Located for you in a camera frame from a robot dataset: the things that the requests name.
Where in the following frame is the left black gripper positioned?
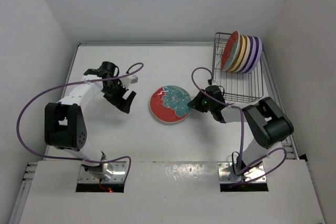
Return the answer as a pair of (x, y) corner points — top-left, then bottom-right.
(101, 78), (135, 113)

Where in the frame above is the red floral plate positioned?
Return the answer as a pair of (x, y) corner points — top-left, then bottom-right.
(149, 85), (191, 124)
(221, 31), (240, 71)

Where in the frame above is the wire dish rack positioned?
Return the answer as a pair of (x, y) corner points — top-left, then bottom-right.
(212, 33), (264, 103)

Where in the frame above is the yellow plate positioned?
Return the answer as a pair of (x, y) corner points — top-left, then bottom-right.
(228, 35), (247, 72)

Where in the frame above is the cream plate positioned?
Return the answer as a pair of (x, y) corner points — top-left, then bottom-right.
(234, 35), (252, 72)

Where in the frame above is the purple plate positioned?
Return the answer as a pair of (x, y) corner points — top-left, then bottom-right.
(245, 37), (262, 73)
(240, 36), (259, 73)

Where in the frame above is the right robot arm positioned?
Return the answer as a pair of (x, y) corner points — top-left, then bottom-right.
(188, 85), (294, 177)

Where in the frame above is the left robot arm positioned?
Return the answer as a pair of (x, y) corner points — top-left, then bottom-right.
(45, 61), (138, 182)

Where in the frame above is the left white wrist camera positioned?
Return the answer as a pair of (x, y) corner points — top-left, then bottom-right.
(121, 75), (138, 87)

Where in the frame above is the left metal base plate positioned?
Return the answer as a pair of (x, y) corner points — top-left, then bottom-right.
(78, 162), (126, 184)

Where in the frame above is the metal base plate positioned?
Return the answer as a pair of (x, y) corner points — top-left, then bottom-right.
(217, 162), (267, 184)
(78, 162), (126, 184)

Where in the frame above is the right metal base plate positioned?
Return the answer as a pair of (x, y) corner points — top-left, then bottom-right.
(217, 162), (267, 184)

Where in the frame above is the black cable red tip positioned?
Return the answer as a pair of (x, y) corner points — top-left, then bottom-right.
(99, 180), (113, 193)

